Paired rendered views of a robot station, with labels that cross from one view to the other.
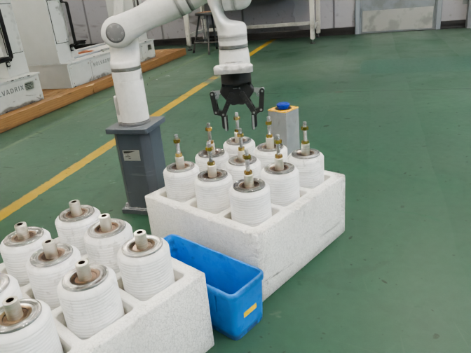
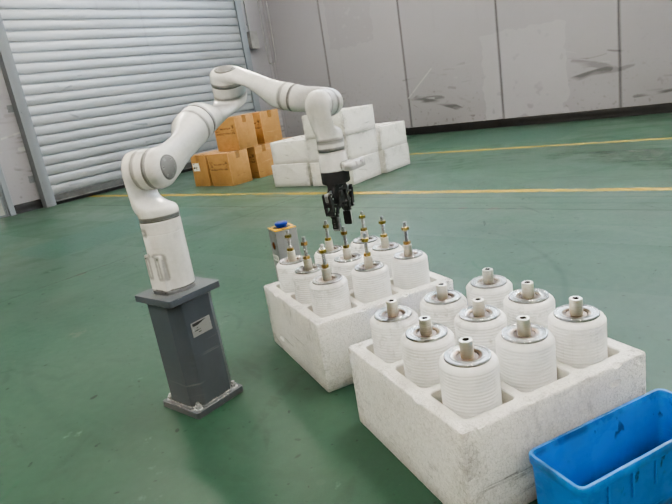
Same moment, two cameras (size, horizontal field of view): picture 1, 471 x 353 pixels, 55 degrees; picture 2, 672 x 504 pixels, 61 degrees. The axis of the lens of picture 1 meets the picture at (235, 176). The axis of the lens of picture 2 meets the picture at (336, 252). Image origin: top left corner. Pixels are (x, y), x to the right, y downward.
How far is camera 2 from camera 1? 1.46 m
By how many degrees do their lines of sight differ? 63
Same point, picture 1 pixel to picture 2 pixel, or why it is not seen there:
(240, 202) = (422, 264)
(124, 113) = (181, 272)
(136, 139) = (205, 300)
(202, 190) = (381, 277)
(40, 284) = not seen: hidden behind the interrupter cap
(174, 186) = (343, 295)
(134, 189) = (208, 374)
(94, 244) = (463, 303)
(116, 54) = (147, 201)
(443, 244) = not seen: hidden behind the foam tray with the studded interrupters
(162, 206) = (346, 319)
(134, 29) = (182, 160)
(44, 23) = not seen: outside the picture
